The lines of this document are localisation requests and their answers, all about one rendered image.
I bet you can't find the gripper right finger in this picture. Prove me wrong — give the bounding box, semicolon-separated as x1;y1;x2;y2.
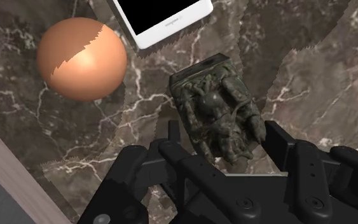
261;120;358;224

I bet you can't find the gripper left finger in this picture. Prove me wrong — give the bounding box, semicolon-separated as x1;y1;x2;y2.
77;120;261;224

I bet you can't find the dark green carved figure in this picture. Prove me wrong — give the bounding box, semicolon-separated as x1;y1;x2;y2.
169;53;267;166

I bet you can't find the white smartphone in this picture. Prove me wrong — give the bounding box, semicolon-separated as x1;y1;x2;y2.
112;0;214;50

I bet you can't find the brown egg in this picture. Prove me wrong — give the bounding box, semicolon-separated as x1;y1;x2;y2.
36;17;128;102

